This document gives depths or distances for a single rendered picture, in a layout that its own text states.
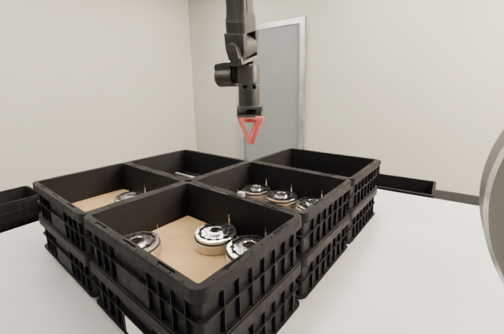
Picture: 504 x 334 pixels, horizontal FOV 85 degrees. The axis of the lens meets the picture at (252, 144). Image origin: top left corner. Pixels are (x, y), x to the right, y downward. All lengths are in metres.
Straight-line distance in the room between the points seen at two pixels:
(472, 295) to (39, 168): 3.83
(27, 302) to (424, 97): 3.40
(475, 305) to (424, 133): 2.76
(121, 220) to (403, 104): 3.17
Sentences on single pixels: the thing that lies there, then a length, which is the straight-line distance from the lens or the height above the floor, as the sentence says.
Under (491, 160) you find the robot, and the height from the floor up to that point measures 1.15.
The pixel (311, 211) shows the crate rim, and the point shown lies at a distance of 0.66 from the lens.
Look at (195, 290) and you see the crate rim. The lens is 0.44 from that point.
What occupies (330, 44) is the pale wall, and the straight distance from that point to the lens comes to 3.75.
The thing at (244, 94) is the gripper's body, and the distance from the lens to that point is 0.73.
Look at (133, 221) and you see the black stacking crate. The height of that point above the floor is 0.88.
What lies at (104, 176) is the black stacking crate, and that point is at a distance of 1.17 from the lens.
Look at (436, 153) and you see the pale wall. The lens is 3.56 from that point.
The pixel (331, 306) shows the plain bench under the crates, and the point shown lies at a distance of 0.77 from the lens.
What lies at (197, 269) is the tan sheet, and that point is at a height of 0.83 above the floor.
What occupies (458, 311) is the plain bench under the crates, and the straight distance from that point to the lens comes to 0.86.
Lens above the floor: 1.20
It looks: 11 degrees down
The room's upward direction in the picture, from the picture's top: 1 degrees counter-clockwise
